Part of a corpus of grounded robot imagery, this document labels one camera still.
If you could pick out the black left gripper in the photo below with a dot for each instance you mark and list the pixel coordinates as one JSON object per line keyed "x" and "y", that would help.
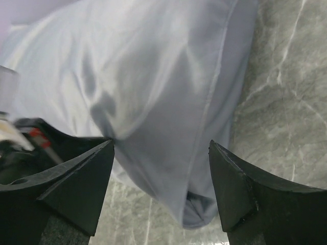
{"x": 31, "y": 145}

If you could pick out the grey pillowcase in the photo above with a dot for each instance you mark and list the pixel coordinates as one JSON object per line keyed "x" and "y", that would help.
{"x": 161, "y": 78}

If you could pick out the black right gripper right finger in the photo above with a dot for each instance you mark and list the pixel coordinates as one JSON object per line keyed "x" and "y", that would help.
{"x": 257, "y": 207}

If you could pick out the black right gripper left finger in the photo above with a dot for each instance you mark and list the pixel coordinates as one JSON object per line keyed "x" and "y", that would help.
{"x": 60, "y": 205}

